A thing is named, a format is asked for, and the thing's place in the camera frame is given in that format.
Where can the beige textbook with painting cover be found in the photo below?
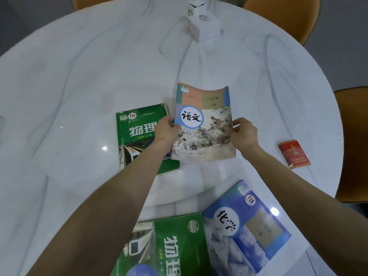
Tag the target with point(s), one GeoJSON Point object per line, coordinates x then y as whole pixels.
{"type": "Point", "coordinates": [205, 112]}

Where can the person's right forearm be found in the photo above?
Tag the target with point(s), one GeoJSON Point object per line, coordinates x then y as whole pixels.
{"type": "Point", "coordinates": [304, 204]}

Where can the blue textbook with cloud cover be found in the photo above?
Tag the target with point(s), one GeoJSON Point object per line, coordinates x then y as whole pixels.
{"type": "Point", "coordinates": [244, 229]}

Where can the small red packet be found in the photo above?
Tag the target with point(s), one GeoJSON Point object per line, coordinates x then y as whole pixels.
{"type": "Point", "coordinates": [293, 153]}

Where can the person's left forearm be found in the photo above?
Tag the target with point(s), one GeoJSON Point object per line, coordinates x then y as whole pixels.
{"type": "Point", "coordinates": [115, 206]}

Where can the person's right thumb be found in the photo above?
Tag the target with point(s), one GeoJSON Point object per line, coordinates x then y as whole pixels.
{"type": "Point", "coordinates": [232, 134]}

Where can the small white box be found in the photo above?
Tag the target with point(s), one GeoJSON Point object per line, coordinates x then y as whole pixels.
{"type": "Point", "coordinates": [197, 7]}

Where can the green textbook with train cover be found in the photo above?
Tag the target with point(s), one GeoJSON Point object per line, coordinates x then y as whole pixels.
{"type": "Point", "coordinates": [172, 247]}
{"type": "Point", "coordinates": [138, 132]}

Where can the orange chair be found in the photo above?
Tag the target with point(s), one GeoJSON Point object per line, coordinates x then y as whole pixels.
{"type": "Point", "coordinates": [287, 14]}
{"type": "Point", "coordinates": [97, 1]}
{"type": "Point", "coordinates": [353, 143]}

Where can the person's left thumb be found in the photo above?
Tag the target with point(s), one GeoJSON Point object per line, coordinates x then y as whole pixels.
{"type": "Point", "coordinates": [174, 131]}

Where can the large white square box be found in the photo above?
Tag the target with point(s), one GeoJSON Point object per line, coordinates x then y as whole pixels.
{"type": "Point", "coordinates": [204, 27]}

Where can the person's left hand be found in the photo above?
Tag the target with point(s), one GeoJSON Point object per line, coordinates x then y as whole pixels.
{"type": "Point", "coordinates": [164, 132]}

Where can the person's right hand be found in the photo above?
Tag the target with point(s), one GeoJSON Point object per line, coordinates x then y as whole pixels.
{"type": "Point", "coordinates": [245, 137]}

